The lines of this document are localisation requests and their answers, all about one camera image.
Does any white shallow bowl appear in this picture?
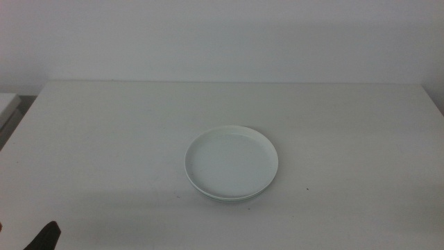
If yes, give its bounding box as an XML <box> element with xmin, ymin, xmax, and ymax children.
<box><xmin>183</xmin><ymin>124</ymin><xmax>280</xmax><ymax>201</ymax></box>

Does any pale green shallow bowl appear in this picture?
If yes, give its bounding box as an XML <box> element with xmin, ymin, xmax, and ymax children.
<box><xmin>186</xmin><ymin>178</ymin><xmax>278</xmax><ymax>202</ymax></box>

